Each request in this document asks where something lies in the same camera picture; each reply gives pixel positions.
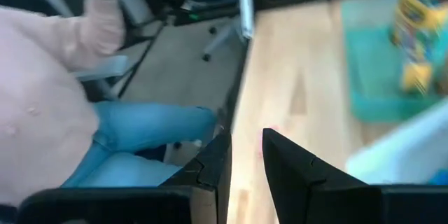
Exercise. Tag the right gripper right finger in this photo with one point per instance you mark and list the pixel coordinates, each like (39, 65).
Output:
(297, 182)

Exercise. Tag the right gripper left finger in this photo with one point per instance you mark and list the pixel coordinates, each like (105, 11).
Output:
(210, 168)

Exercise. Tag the yellow Crayola 24 crayon box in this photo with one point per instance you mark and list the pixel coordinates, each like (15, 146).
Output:
(416, 14)

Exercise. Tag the teal translucent plastic bin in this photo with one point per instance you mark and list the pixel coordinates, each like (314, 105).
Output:
(371, 70)

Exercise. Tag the grey office chair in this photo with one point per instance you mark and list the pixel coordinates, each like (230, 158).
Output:
(105, 67)

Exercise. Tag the person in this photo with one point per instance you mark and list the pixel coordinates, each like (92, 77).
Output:
(42, 94)

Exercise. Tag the silver bracket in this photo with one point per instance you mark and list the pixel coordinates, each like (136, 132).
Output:
(245, 7)

